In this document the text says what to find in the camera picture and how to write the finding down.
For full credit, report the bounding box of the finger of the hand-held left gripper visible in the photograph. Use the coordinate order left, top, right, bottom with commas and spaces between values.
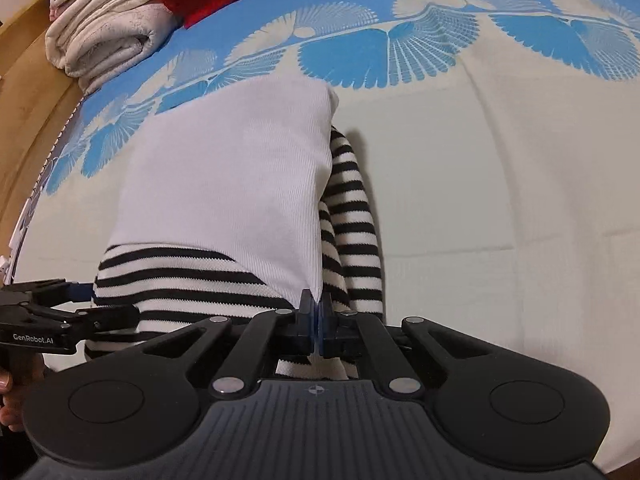
0, 278, 96, 312
29, 304, 142, 334

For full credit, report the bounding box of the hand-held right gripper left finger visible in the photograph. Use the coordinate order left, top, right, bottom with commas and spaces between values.
142, 290, 319, 402

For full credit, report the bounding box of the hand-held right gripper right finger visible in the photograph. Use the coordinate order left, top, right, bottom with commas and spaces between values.
319, 291, 483, 401

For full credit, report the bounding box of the black white striped shirt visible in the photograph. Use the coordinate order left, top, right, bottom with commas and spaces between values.
84, 77, 387, 382

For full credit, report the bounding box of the person's left hand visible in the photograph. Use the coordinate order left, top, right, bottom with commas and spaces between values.
0, 368, 30, 432

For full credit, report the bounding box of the blue and cream printed bedsheet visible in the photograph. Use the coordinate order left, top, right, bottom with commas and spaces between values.
10, 0, 640, 476

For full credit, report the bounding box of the folded cream blanket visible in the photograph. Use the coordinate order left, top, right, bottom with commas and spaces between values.
44, 0, 177, 79

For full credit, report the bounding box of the wooden bed frame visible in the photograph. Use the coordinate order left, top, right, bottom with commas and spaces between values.
0, 0, 88, 246

